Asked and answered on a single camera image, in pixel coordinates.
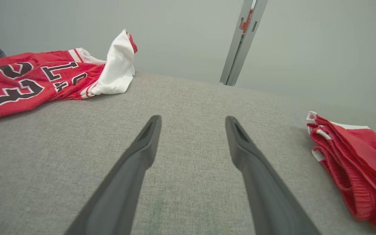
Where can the orange plastic clip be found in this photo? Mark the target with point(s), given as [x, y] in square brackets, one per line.
[246, 21]

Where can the red jersey number 23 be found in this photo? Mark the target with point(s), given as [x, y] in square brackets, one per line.
[18, 85]

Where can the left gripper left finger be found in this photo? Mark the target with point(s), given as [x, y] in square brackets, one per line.
[126, 182]

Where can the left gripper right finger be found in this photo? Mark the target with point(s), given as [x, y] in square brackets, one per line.
[263, 189]

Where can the red garments stack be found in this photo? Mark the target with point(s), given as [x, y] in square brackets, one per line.
[357, 156]

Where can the grey metal upright post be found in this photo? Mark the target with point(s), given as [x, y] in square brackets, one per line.
[243, 49]

